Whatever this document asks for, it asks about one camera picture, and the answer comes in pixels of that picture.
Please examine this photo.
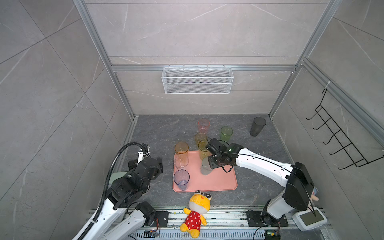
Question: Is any white wire mesh basket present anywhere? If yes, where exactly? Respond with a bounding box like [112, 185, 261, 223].
[162, 67, 234, 95]

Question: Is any dark grey glass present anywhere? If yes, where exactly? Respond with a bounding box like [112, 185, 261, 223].
[250, 117, 267, 137]

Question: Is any green sponge box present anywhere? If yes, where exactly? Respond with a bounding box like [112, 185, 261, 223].
[109, 172, 127, 186]

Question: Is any pink glass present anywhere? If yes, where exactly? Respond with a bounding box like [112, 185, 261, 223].
[198, 119, 210, 134]

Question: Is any black wire hook rack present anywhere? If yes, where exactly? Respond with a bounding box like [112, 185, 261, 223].
[306, 89, 384, 170]

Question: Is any tall amber glass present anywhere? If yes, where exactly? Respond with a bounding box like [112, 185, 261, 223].
[174, 142, 189, 155]

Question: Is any teal frosted cup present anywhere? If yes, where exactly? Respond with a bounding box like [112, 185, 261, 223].
[201, 157, 213, 176]

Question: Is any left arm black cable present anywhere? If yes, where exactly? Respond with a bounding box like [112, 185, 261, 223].
[76, 141, 149, 240]

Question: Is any yellow plush toy red dress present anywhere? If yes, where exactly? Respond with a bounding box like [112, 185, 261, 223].
[180, 190, 212, 239]

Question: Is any short amber glass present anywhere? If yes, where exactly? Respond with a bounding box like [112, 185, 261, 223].
[194, 133, 208, 146]

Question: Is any tall green glass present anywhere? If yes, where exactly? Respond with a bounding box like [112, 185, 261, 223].
[198, 140, 211, 160]

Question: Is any pink plastic tray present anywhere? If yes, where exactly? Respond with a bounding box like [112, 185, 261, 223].
[172, 151, 238, 193]

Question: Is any blue tall glass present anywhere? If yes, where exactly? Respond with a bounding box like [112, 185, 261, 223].
[174, 170, 190, 191]

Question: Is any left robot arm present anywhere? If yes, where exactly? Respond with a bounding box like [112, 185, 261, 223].
[74, 158, 163, 240]

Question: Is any small plush doll striped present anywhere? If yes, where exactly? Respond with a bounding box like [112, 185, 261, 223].
[311, 187, 319, 202]

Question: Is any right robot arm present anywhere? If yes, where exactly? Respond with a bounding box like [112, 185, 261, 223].
[206, 138, 315, 225]

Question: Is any clear glass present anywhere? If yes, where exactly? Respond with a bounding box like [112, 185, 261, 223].
[174, 153, 189, 169]

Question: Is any small green glass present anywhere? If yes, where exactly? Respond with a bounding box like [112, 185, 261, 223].
[221, 126, 234, 142]

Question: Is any white digital scale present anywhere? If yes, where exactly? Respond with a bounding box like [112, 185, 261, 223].
[292, 207, 327, 232]

